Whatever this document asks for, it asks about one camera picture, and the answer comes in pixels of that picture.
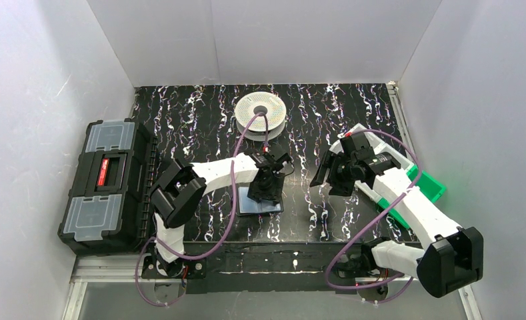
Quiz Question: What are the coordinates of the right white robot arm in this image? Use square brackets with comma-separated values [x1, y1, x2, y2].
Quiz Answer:
[311, 143, 484, 298]

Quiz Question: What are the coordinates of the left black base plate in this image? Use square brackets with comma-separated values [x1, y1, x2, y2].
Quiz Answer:
[140, 255, 207, 280]

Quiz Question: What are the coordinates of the green plastic bin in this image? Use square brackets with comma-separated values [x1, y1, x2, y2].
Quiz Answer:
[377, 165, 447, 229]

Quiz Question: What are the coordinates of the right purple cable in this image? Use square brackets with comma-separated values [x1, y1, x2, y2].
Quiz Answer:
[324, 129, 423, 305]

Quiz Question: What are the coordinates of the black plastic toolbox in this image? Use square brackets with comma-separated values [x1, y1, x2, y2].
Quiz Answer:
[57, 118, 158, 257]

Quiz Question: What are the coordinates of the purple cable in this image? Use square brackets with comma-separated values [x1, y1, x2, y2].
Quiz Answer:
[324, 129, 423, 305]
[133, 112, 271, 308]

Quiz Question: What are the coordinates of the white plastic bin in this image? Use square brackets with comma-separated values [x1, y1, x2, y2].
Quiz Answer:
[311, 124, 415, 207]

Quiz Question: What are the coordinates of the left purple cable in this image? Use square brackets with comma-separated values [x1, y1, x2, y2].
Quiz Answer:
[133, 112, 271, 308]

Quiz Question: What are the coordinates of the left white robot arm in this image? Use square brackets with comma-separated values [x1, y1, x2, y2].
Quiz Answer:
[146, 148, 293, 278]

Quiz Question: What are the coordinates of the white filament spool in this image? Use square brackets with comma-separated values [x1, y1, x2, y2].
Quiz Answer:
[234, 91, 286, 142]

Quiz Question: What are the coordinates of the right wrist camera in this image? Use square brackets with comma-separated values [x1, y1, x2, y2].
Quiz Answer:
[339, 132, 374, 158]

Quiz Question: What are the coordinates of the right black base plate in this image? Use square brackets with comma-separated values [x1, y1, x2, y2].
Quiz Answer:
[332, 254, 398, 281]

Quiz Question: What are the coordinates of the aluminium frame rail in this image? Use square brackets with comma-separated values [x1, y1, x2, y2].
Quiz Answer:
[63, 255, 483, 319]

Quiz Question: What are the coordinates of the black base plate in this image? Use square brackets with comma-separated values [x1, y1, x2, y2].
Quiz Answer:
[332, 254, 398, 281]
[140, 255, 207, 280]

